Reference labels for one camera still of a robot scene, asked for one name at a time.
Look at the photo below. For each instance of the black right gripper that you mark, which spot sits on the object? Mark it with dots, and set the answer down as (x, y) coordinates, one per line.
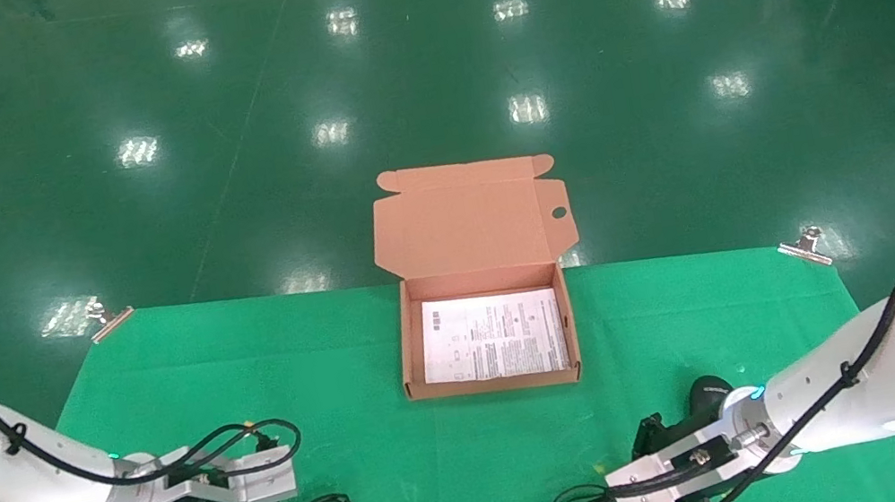
(696, 432)

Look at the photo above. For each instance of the orange cardboard box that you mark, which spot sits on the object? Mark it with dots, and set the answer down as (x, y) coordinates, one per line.
(470, 220)

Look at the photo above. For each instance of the green table mat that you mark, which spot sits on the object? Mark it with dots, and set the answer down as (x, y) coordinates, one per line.
(412, 475)

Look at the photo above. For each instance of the white printed paper sheet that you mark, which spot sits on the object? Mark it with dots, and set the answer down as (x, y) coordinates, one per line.
(490, 339)

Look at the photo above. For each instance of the metal mat clip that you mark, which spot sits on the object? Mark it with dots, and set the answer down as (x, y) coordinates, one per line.
(112, 322)
(806, 247)

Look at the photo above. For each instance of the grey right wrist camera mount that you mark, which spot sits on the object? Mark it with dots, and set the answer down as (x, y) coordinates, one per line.
(677, 481)

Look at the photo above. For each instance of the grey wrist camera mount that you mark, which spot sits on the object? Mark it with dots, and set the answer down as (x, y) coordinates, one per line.
(264, 483)
(677, 481)

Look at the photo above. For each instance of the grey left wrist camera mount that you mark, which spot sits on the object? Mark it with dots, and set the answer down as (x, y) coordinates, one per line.
(264, 483)

